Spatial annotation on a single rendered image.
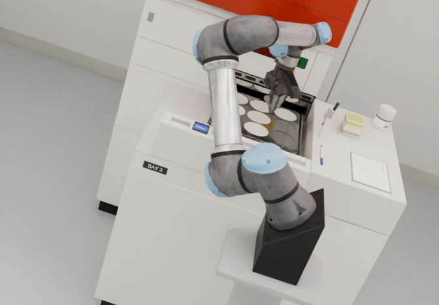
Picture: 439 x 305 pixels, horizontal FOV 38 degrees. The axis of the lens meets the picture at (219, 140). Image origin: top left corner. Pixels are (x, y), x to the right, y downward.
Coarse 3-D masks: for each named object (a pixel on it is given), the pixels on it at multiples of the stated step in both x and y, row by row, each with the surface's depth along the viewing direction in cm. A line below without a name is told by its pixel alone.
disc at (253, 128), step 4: (244, 124) 251; (248, 124) 252; (252, 124) 253; (256, 124) 254; (248, 128) 250; (252, 128) 251; (256, 128) 252; (260, 128) 253; (264, 128) 254; (252, 132) 248; (256, 132) 249; (260, 132) 250; (264, 132) 251
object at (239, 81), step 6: (240, 78) 277; (240, 84) 277; (246, 84) 277; (252, 84) 276; (258, 84) 277; (258, 90) 277; (264, 90) 277; (288, 96) 276; (294, 102) 277; (300, 102) 277; (306, 102) 277; (300, 114) 281; (306, 114) 279
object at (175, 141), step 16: (160, 128) 222; (176, 128) 221; (160, 144) 225; (176, 144) 224; (192, 144) 224; (208, 144) 223; (256, 144) 228; (176, 160) 227; (192, 160) 226; (208, 160) 226; (288, 160) 226; (304, 160) 228; (304, 176) 223
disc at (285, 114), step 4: (280, 108) 273; (276, 112) 269; (280, 112) 270; (284, 112) 271; (288, 112) 272; (292, 112) 273; (280, 116) 267; (284, 116) 268; (288, 116) 269; (292, 116) 270; (296, 116) 271; (288, 120) 266; (292, 120) 267
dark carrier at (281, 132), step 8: (248, 96) 274; (240, 104) 265; (248, 104) 267; (264, 112) 265; (296, 112) 275; (240, 120) 253; (248, 120) 255; (272, 120) 262; (280, 120) 264; (296, 120) 268; (272, 128) 256; (280, 128) 258; (288, 128) 260; (296, 128) 262; (256, 136) 246; (264, 136) 248; (272, 136) 250; (280, 136) 252; (288, 136) 254; (296, 136) 255; (280, 144) 246; (288, 144) 248; (296, 144) 250
